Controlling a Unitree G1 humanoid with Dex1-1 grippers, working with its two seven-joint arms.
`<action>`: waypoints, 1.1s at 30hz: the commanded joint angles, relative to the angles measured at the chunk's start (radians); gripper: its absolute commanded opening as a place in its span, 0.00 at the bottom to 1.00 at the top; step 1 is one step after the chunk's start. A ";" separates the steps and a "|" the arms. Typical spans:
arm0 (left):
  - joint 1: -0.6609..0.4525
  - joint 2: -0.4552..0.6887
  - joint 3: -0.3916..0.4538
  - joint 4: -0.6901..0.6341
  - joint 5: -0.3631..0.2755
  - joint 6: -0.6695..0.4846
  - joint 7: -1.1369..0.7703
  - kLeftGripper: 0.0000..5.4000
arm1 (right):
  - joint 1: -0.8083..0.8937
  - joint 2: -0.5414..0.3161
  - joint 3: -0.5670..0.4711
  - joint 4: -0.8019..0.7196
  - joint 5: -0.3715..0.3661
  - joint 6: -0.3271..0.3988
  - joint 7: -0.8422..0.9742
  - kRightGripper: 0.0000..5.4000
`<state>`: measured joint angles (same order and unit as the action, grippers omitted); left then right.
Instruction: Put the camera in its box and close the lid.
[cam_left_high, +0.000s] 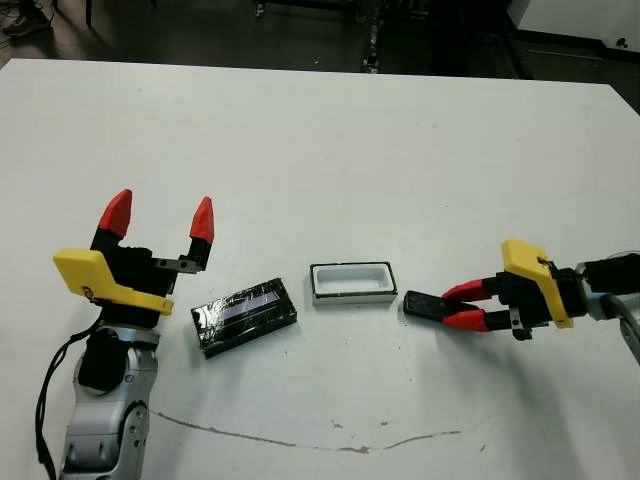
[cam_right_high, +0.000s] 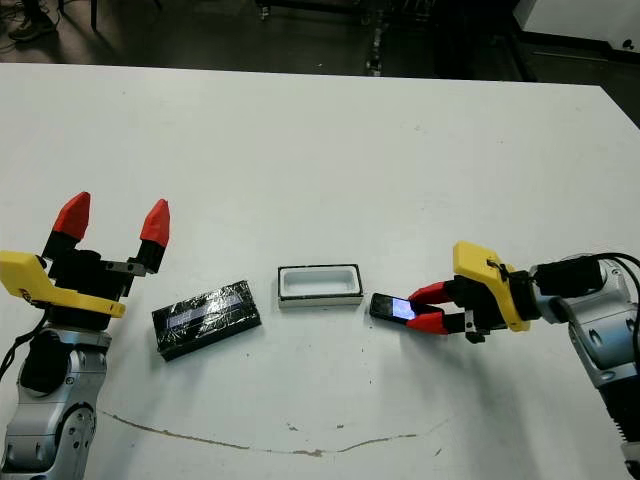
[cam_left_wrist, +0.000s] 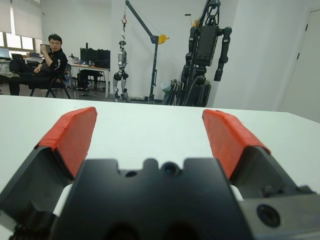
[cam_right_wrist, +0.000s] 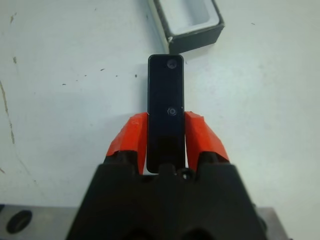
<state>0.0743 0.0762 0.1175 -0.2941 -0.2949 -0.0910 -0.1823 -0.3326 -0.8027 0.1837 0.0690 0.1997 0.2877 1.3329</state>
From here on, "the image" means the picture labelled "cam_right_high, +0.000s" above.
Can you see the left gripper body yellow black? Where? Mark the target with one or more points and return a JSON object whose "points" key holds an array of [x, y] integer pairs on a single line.
{"points": [[80, 285]]}

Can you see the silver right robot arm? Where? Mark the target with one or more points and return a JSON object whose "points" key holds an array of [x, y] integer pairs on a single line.
{"points": [[600, 340]]}

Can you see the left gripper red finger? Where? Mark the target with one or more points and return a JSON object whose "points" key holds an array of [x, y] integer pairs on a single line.
{"points": [[157, 225], [72, 217]]}

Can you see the metal frame post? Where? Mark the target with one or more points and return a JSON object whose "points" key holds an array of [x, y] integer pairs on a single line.
{"points": [[376, 50]]}

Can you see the black phone-like camera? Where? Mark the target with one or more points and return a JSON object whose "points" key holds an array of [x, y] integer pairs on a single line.
{"points": [[385, 305]]}

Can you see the box base with white tray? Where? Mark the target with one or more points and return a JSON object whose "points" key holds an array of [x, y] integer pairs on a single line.
{"points": [[320, 282]]}

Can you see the black glossy box lid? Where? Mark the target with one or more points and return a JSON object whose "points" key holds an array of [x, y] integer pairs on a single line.
{"points": [[205, 320]]}

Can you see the white cabinet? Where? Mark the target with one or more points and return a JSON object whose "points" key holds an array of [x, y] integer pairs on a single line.
{"points": [[575, 17]]}

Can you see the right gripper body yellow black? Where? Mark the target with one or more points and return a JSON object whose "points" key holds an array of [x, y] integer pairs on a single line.
{"points": [[490, 290]]}

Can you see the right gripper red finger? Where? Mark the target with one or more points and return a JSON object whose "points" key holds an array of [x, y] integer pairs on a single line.
{"points": [[437, 322], [435, 292]]}

